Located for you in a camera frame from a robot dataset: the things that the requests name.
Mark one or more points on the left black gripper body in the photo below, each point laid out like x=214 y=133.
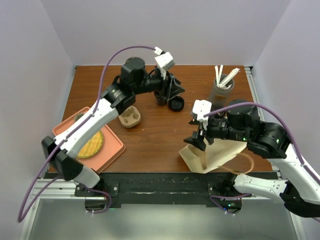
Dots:
x=164 y=92

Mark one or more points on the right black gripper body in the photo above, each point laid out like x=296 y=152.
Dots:
x=213 y=130

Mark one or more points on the brown paper bag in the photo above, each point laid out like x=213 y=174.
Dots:
x=215 y=156

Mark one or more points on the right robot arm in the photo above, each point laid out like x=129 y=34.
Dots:
x=299 y=191

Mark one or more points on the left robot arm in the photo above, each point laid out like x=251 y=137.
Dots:
x=133 y=80

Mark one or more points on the stack of black cups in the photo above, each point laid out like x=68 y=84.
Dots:
x=160 y=98

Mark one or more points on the grey straw holder cup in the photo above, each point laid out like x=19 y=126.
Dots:
x=218 y=96

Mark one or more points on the pink plastic tray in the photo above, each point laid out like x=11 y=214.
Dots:
x=110 y=147

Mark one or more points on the yellow woven round mat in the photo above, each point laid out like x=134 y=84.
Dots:
x=92 y=147

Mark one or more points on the small grey ceramic bowl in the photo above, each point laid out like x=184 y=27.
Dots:
x=78 y=116

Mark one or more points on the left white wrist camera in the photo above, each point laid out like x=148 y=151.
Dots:
x=164 y=61

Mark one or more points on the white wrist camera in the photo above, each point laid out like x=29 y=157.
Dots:
x=199 y=109
x=164 y=61

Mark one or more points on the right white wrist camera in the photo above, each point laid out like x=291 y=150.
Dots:
x=199 y=109

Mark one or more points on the aluminium frame rail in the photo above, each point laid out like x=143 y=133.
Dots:
x=59 y=189

